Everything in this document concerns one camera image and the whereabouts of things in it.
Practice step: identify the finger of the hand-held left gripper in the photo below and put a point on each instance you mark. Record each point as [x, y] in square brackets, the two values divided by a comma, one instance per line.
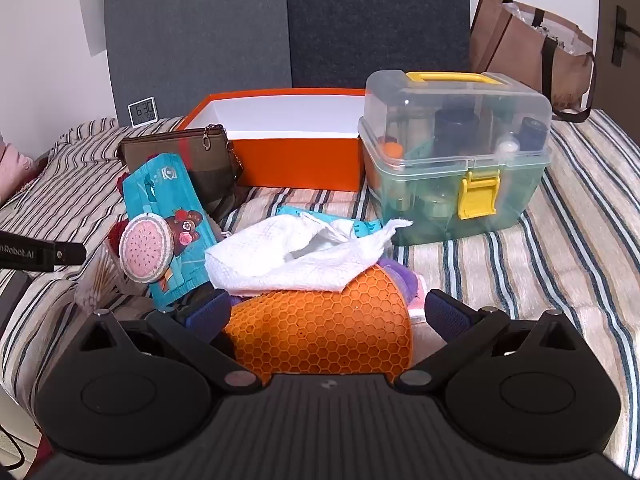
[70, 255]

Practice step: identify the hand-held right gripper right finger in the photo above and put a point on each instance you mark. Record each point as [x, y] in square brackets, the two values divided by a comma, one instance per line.
[445, 316]

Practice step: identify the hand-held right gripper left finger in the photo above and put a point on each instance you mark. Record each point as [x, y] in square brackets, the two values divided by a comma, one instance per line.
[210, 314]

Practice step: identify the white and red plush chicken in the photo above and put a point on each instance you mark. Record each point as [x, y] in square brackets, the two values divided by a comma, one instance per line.
[114, 232]

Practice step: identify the purple soft item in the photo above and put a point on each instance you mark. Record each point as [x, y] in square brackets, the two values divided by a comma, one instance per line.
[405, 277]

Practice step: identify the round pink crochet coaster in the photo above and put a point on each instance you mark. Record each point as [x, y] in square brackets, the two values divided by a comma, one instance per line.
[146, 246]

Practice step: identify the white waffle cloth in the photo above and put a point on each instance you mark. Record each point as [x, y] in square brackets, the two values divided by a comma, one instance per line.
[270, 255]

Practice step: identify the teal cartoon print packet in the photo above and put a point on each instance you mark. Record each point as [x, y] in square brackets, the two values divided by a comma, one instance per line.
[165, 190]

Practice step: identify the orange honeycomb silicone mat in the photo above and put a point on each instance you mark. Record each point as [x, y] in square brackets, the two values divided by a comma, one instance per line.
[325, 330]

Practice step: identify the orange cardboard box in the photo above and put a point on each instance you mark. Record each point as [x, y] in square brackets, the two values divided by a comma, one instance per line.
[300, 162]

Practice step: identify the pale pink object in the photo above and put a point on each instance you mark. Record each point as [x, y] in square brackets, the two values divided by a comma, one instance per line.
[426, 337]

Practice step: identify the pink pillow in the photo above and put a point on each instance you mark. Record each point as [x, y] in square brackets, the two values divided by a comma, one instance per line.
[12, 165]

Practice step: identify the blue wet wipes pack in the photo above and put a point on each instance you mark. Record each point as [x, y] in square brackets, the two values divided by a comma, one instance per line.
[366, 229]

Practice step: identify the brown striped zip pouch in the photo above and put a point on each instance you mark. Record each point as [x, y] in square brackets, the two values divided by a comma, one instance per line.
[165, 147]

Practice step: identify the white digital clock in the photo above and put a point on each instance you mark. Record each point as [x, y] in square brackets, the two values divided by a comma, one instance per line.
[142, 113]

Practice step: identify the orange cap bottle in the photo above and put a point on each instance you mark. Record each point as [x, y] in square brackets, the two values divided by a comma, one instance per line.
[392, 150]

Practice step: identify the dark blue jar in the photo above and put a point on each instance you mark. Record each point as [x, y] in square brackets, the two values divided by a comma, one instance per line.
[456, 132]

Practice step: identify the light grey felt panel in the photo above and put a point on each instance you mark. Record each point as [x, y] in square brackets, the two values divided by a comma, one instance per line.
[195, 35]

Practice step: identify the brown paper bag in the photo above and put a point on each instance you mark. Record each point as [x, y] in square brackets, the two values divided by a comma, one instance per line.
[520, 55]

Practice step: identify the dark grey felt panel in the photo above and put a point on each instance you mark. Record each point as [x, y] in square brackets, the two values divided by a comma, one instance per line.
[375, 20]

